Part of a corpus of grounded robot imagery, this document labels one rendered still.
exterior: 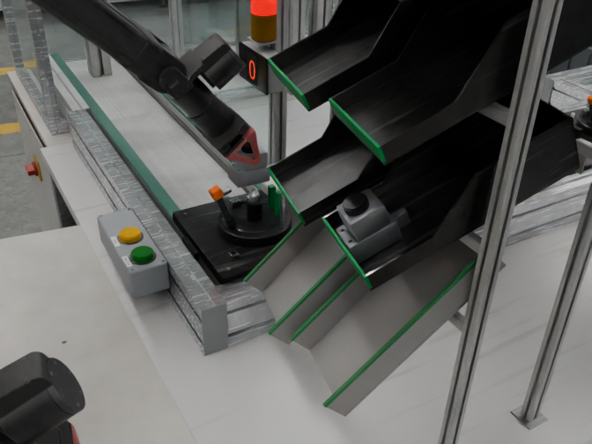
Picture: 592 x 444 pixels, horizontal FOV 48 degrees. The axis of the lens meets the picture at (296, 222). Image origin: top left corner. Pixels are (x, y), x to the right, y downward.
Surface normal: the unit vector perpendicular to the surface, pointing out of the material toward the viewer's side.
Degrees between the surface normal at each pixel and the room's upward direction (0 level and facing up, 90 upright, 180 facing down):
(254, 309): 90
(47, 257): 0
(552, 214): 90
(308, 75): 25
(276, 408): 0
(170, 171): 0
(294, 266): 45
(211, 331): 90
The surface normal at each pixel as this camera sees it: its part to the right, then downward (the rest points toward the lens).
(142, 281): 0.49, 0.48
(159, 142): 0.03, -0.84
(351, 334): -0.65, -0.48
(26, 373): -0.33, -0.71
